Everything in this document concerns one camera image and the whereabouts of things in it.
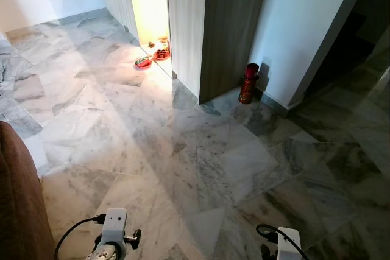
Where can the brown fabric sofa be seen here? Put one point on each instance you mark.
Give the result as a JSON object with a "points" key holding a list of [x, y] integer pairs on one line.
{"points": [[18, 211]]}

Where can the dark red cylinder canister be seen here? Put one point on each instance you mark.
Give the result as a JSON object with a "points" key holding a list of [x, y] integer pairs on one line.
{"points": [[248, 86]]}

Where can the red bowl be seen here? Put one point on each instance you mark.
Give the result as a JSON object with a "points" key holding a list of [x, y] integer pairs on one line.
{"points": [[144, 63], [161, 55]]}

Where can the tall wooden cabinet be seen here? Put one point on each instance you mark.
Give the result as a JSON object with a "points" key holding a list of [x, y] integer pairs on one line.
{"points": [[231, 28]]}

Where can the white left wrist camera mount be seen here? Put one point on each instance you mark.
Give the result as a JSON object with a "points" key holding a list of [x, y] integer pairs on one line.
{"points": [[114, 223]]}

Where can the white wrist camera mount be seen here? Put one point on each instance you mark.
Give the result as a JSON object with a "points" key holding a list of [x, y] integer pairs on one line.
{"points": [[114, 223], [289, 245]]}

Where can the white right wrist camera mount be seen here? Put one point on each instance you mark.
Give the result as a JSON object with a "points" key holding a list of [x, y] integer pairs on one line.
{"points": [[289, 245]]}

